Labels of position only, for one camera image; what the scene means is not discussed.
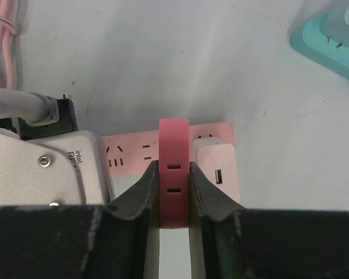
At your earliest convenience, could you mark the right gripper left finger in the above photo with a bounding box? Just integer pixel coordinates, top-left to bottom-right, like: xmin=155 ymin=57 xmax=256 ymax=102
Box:
xmin=0 ymin=161 xmax=159 ymax=278

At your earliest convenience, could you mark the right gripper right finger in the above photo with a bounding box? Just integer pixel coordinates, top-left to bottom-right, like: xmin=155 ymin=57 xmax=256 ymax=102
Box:
xmin=189 ymin=163 xmax=349 ymax=278

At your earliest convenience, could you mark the white cube charger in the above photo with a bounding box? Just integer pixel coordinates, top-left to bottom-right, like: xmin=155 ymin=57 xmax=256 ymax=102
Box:
xmin=191 ymin=137 xmax=240 ymax=202

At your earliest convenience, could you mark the pink power strip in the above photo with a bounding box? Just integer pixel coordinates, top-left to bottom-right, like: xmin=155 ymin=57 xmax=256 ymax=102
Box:
xmin=102 ymin=122 xmax=235 ymax=177

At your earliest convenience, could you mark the pink square adapter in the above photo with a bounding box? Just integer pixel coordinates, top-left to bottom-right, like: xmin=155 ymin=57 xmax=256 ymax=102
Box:
xmin=159 ymin=119 xmax=190 ymax=229

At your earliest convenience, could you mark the teal triangular power strip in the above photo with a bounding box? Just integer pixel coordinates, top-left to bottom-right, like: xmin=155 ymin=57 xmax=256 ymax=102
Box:
xmin=290 ymin=13 xmax=349 ymax=80

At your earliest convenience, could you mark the pink cable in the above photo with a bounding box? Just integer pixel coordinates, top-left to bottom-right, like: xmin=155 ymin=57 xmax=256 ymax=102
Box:
xmin=0 ymin=0 xmax=18 ymax=90

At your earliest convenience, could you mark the light teal charger plug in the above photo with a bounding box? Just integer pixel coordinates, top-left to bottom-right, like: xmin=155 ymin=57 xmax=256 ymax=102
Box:
xmin=320 ymin=1 xmax=349 ymax=47

